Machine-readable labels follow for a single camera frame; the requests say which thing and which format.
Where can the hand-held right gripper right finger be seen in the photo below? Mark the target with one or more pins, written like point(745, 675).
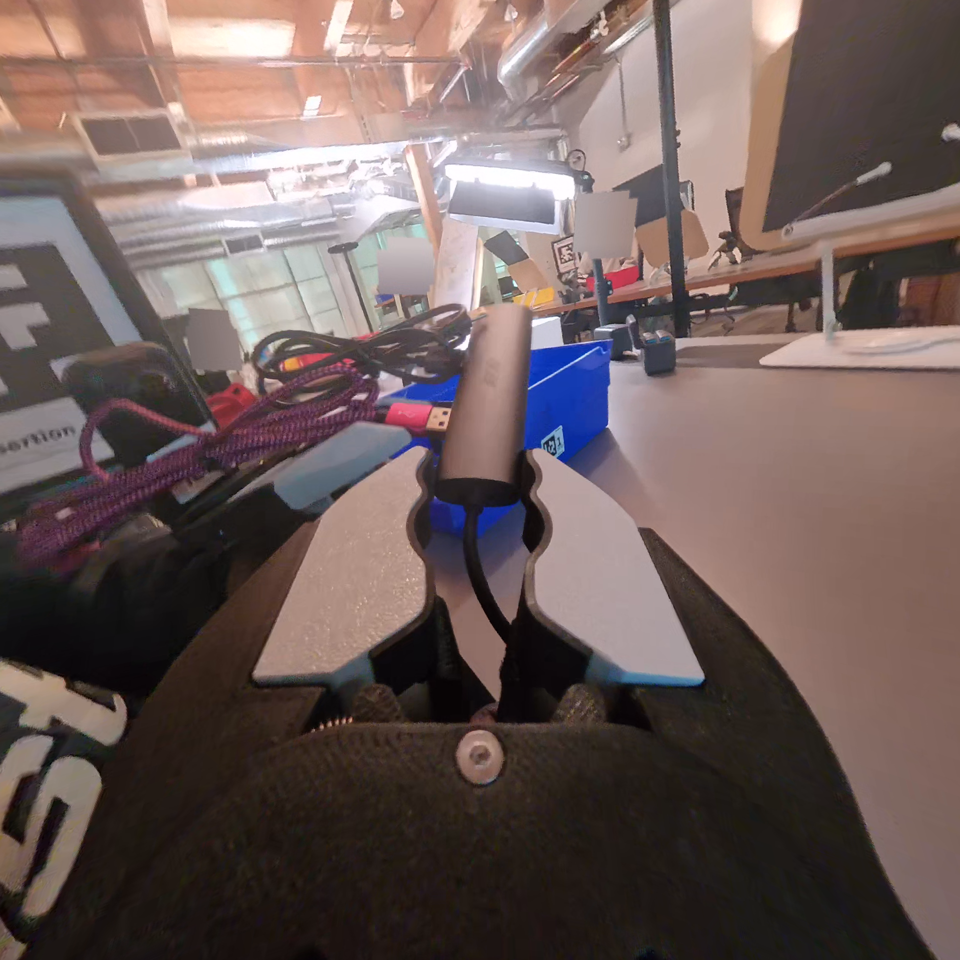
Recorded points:
point(607, 585)

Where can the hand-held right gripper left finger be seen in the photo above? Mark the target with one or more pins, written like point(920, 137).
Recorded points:
point(352, 585)

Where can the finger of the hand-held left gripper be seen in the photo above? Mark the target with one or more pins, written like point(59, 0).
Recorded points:
point(345, 457)
point(247, 472)

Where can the dark grey usb hub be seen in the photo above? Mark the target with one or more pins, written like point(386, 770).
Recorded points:
point(487, 405)

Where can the blue plastic bin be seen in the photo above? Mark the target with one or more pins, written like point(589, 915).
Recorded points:
point(570, 390)

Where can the person's left forearm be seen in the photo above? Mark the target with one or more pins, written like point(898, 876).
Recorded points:
point(90, 607)

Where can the red bag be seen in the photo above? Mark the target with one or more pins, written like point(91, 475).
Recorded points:
point(229, 405)

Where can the black floor lamp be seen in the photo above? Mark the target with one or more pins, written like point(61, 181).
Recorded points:
point(352, 277)

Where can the dark grey charger case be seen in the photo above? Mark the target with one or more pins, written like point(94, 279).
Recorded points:
point(654, 349)
point(613, 341)

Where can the studio light panel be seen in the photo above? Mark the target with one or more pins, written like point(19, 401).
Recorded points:
point(510, 187)

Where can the long wooden desk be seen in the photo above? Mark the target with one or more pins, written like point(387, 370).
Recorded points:
point(750, 271)

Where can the white stand with swab sticks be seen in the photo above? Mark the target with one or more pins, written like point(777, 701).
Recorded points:
point(862, 351)

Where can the person's black printed shirt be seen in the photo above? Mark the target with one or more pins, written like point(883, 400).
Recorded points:
point(52, 795)

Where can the black light stand pole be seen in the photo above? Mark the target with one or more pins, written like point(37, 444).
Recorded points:
point(670, 150)

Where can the silver ventilation duct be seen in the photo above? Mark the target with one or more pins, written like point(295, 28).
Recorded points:
point(540, 45)

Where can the black board with wooden frame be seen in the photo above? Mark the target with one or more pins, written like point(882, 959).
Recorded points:
point(862, 97)

